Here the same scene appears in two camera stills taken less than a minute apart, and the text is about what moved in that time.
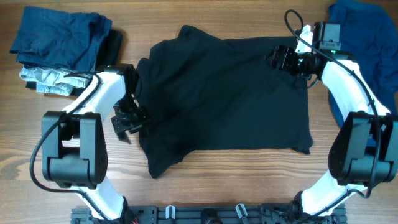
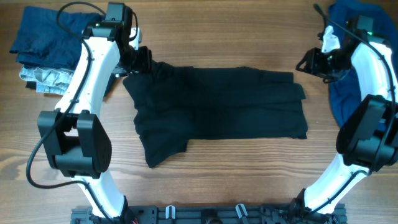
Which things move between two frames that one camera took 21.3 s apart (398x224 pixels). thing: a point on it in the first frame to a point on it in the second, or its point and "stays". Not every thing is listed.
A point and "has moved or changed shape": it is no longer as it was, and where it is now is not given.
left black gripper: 121,128 to 144,65
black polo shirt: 206,92 has moved or changed shape
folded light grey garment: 52,80 stays
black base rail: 209,214 stays
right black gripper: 277,53 to 311,58
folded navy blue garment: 55,39 stays
